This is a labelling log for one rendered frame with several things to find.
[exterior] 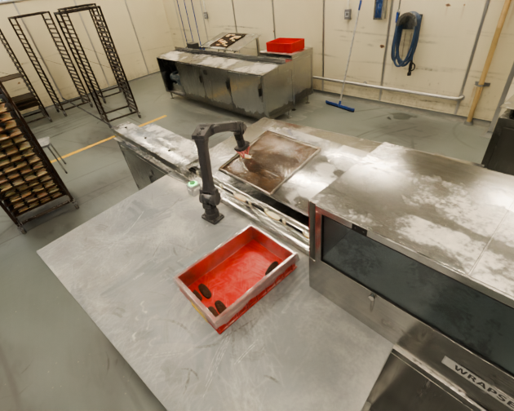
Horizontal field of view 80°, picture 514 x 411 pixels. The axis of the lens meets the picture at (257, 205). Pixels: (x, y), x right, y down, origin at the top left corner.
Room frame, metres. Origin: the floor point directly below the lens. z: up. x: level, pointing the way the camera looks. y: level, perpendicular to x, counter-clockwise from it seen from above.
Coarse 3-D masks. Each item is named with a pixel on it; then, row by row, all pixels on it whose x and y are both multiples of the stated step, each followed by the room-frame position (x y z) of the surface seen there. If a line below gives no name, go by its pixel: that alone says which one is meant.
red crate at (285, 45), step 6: (270, 42) 5.29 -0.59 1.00; (276, 42) 5.52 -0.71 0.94; (282, 42) 5.54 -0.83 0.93; (288, 42) 5.46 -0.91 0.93; (294, 42) 5.03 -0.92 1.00; (300, 42) 5.15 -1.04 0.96; (270, 48) 5.29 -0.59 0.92; (276, 48) 5.20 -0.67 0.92; (282, 48) 5.11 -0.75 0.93; (288, 48) 5.02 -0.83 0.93; (294, 48) 5.03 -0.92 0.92; (300, 48) 5.14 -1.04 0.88
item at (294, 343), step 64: (64, 256) 1.27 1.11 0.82; (128, 256) 1.19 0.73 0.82; (192, 256) 1.12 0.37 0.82; (128, 320) 0.79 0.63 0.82; (192, 320) 0.74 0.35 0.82; (256, 320) 0.70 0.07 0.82; (320, 320) 0.66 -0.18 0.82; (192, 384) 0.49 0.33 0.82; (256, 384) 0.46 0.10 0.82; (320, 384) 0.43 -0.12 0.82
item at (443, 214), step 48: (384, 144) 1.12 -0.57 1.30; (336, 192) 0.84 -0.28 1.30; (384, 192) 0.80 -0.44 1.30; (432, 192) 0.77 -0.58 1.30; (480, 192) 0.73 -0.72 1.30; (384, 240) 0.60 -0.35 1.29; (432, 240) 0.56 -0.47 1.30; (480, 240) 0.54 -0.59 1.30; (336, 288) 0.72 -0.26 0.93; (480, 288) 0.41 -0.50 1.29; (384, 336) 0.55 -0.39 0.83; (432, 336) 0.45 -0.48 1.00; (480, 384) 0.33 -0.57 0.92
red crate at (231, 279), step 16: (240, 256) 1.06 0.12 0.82; (256, 256) 1.05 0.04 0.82; (272, 256) 1.03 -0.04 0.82; (208, 272) 0.99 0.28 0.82; (224, 272) 0.97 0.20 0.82; (240, 272) 0.96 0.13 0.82; (256, 272) 0.94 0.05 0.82; (288, 272) 0.91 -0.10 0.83; (192, 288) 0.91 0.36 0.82; (208, 288) 0.90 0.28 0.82; (224, 288) 0.88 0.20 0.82; (240, 288) 0.87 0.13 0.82; (272, 288) 0.84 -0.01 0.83; (208, 304) 0.81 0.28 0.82; (224, 304) 0.80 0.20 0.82
